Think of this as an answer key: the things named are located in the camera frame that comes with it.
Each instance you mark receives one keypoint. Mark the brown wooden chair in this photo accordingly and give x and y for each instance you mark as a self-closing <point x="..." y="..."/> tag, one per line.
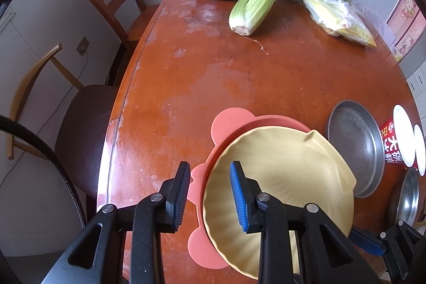
<point x="139" y="22"/>

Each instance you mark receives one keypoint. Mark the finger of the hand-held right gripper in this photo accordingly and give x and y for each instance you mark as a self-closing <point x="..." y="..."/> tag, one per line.
<point x="366" y="241"/>

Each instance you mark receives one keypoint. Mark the round steel plate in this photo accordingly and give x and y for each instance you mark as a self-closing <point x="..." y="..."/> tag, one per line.
<point x="407" y="200"/>
<point x="356" y="147"/>

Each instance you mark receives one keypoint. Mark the red printed white bowl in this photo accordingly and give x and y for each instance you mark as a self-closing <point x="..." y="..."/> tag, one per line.
<point x="396" y="147"/>

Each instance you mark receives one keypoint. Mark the wall socket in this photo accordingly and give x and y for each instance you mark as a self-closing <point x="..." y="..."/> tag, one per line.
<point x="82" y="45"/>

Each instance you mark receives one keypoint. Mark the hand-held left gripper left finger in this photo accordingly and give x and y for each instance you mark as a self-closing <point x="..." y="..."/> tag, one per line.
<point x="181" y="196"/>

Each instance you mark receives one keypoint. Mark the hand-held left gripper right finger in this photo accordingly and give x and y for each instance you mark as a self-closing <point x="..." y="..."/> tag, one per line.
<point x="238" y="200"/>

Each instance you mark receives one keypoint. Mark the yellow scalloped plate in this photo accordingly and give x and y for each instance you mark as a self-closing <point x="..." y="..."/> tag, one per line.
<point x="286" y="171"/>

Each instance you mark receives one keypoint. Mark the pink bear-shaped plate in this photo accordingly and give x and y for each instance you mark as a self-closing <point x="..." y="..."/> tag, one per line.
<point x="226" y="124"/>

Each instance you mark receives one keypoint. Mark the bagged yellow noodles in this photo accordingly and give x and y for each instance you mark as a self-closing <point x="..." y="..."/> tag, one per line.
<point x="336" y="17"/>

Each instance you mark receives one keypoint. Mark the dark seat chair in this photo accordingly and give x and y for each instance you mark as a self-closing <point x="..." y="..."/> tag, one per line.
<point x="83" y="137"/>

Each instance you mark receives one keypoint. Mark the pink cartoon sliding door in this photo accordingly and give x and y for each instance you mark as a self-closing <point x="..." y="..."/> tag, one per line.
<point x="407" y="11"/>

